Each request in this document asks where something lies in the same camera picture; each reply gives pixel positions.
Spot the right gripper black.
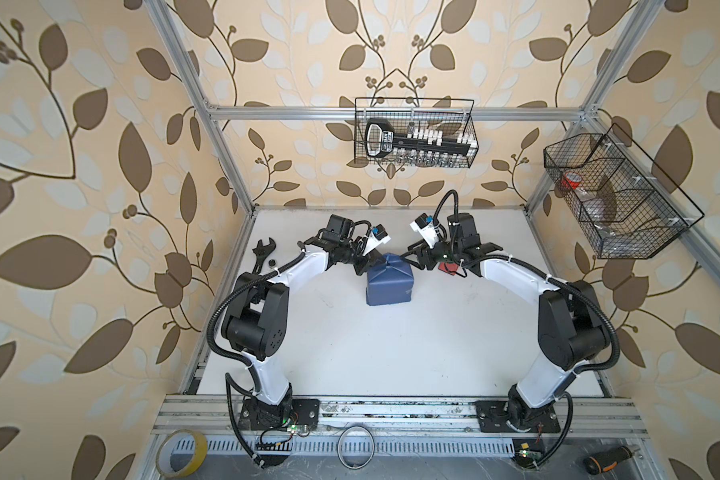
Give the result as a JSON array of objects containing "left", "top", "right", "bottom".
[{"left": 399, "top": 237, "right": 461, "bottom": 271}]

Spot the light blue wrapping paper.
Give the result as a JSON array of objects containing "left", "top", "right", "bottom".
[{"left": 366, "top": 253, "right": 414, "bottom": 306}]

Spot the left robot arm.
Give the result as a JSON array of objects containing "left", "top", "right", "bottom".
[{"left": 206, "top": 214, "right": 390, "bottom": 431}]

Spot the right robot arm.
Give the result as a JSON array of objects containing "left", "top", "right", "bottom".
[{"left": 403, "top": 213, "right": 620, "bottom": 432}]

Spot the red tape dispenser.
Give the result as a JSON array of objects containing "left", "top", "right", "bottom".
[{"left": 438, "top": 262, "right": 466, "bottom": 278}]

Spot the black adjustable wrench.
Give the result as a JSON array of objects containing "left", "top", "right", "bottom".
[{"left": 252, "top": 238, "right": 276, "bottom": 274}]

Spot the black socket set tool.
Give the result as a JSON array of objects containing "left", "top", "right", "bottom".
[{"left": 360, "top": 118, "right": 479, "bottom": 161}]

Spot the red white object in basket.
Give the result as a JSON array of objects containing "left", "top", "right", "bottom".
[{"left": 560, "top": 171, "right": 583, "bottom": 191}]

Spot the yellow tape roll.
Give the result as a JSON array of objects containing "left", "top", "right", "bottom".
[{"left": 155, "top": 429, "right": 209, "bottom": 479}]

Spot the orange black screwdriver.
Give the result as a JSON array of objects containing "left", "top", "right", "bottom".
[{"left": 582, "top": 445, "right": 639, "bottom": 475}]

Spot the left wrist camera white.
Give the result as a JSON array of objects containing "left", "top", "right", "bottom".
[{"left": 363, "top": 224, "right": 391, "bottom": 255}]

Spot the back wire basket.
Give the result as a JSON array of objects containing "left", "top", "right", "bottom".
[{"left": 354, "top": 96, "right": 479, "bottom": 169}]

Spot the wire basket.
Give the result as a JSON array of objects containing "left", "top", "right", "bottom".
[
  {"left": 543, "top": 124, "right": 704, "bottom": 260},
  {"left": 354, "top": 96, "right": 479, "bottom": 169}
]

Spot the right wire basket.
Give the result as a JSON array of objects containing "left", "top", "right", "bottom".
[{"left": 543, "top": 124, "right": 704, "bottom": 260}]

